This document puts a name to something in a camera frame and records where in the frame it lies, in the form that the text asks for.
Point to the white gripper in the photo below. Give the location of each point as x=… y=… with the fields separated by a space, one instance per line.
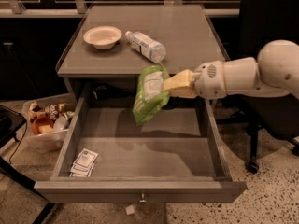
x=209 y=79

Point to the green rice chip bag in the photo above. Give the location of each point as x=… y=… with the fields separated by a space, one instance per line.
x=150 y=96

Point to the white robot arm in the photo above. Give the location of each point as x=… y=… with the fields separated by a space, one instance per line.
x=273 y=73

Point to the grey cabinet with counter top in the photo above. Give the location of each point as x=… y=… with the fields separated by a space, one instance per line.
x=185 y=31

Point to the open grey top drawer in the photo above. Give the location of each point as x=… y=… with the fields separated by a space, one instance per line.
x=177 y=157

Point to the metal drawer key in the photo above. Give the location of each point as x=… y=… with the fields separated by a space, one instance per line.
x=143 y=198

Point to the clear plastic water bottle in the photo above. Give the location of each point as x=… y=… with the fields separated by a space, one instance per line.
x=146 y=46

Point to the white paper bowl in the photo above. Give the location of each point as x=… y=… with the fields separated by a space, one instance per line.
x=103 y=37

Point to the black office chair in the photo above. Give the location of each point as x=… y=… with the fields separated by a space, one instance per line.
x=258 y=24

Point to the white paper packets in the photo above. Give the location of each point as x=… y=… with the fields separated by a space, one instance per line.
x=83 y=164

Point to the white key tag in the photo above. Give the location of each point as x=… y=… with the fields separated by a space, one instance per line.
x=129 y=210

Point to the clear plastic storage bin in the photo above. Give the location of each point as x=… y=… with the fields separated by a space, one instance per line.
x=60 y=109

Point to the orange bowl in bin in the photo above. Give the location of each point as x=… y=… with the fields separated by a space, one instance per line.
x=42 y=124

